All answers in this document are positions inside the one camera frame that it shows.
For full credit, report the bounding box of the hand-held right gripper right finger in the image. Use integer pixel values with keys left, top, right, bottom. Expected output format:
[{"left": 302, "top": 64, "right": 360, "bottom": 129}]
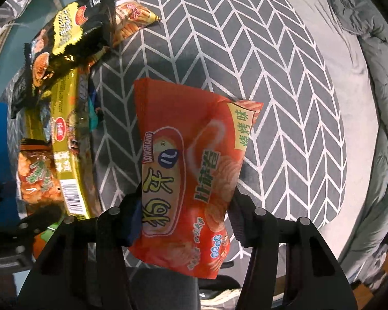
[{"left": 227, "top": 190, "right": 358, "bottom": 310}]

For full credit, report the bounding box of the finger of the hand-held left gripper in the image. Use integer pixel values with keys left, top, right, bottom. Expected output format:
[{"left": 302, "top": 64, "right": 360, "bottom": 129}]
[{"left": 18, "top": 205, "right": 66, "bottom": 237}]

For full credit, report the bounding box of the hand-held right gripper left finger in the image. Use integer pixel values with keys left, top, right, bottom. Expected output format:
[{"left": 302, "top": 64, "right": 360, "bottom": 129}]
[{"left": 18, "top": 184, "right": 147, "bottom": 310}]

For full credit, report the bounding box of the teal snack packet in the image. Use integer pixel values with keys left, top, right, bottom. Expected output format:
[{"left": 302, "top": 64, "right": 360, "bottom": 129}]
[{"left": 87, "top": 81, "right": 106, "bottom": 133}]

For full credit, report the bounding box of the black and yellow snack packet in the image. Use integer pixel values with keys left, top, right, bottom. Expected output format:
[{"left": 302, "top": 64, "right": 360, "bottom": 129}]
[{"left": 10, "top": 0, "right": 117, "bottom": 118}]

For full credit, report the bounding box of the brown and orange snack packet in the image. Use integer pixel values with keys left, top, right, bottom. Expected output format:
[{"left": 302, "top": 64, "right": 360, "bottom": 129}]
[{"left": 16, "top": 138, "right": 68, "bottom": 214}]

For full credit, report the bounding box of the long gold snack packet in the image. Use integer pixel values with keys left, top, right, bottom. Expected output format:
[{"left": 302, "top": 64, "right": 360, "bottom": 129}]
[{"left": 23, "top": 68, "right": 101, "bottom": 219}]

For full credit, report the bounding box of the grey herringbone tablecloth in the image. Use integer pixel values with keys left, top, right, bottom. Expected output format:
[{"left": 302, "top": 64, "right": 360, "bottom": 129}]
[{"left": 6, "top": 0, "right": 348, "bottom": 310}]

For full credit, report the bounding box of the light grey bed sheet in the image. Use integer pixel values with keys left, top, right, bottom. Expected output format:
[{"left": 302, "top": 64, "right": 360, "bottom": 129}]
[{"left": 278, "top": 0, "right": 381, "bottom": 263}]

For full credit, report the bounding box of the grey quilt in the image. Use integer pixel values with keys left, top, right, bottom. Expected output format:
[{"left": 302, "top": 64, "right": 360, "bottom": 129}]
[{"left": 323, "top": 0, "right": 388, "bottom": 295}]

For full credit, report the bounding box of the orange striped snack packet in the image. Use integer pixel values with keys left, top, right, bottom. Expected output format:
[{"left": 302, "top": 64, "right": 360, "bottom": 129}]
[{"left": 111, "top": 0, "right": 161, "bottom": 48}]

